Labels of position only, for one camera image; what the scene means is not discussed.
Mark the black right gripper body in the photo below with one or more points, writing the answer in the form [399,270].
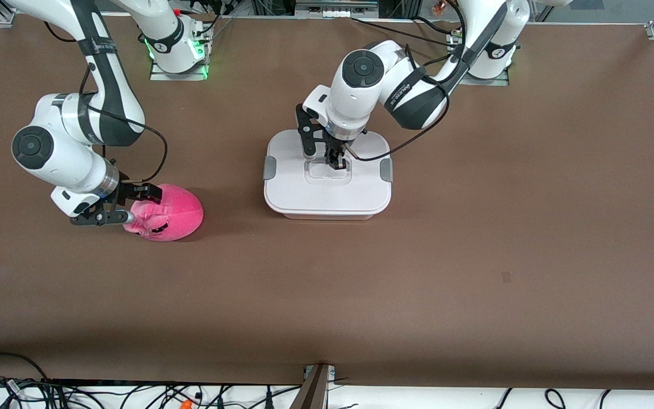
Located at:
[132,191]

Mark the pink plush toy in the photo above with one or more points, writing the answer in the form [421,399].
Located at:
[176,218]

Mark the white box lid grey clips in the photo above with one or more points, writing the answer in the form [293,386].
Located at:
[304,196]

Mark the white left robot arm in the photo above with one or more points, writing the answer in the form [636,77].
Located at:
[361,91]

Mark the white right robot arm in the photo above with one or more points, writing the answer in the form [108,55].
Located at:
[49,153]

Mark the white plastic box base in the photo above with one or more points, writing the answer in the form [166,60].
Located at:
[327,216]

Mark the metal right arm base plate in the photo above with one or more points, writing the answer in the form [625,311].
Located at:
[162,76]

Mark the grey metal camera post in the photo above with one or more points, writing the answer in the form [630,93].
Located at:
[313,392]

